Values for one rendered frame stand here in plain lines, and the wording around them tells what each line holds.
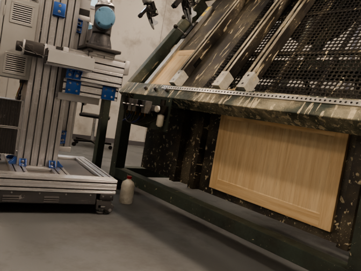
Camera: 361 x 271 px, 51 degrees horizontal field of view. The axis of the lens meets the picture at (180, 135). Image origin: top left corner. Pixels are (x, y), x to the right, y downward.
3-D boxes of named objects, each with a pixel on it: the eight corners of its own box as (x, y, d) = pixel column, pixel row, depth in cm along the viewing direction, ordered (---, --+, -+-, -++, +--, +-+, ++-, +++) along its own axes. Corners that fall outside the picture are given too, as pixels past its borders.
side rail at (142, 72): (135, 90, 326) (127, 81, 320) (204, 7, 360) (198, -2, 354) (138, 91, 322) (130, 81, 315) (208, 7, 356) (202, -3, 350)
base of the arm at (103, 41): (91, 44, 230) (93, 28, 229) (84, 47, 243) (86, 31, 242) (114, 50, 237) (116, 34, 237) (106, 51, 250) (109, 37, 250)
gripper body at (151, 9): (158, 15, 300) (154, 0, 296) (149, 18, 298) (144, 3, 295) (157, 16, 307) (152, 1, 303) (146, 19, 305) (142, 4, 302)
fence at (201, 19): (146, 87, 304) (143, 83, 301) (210, 9, 333) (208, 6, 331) (150, 87, 300) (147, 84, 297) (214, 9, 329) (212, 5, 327)
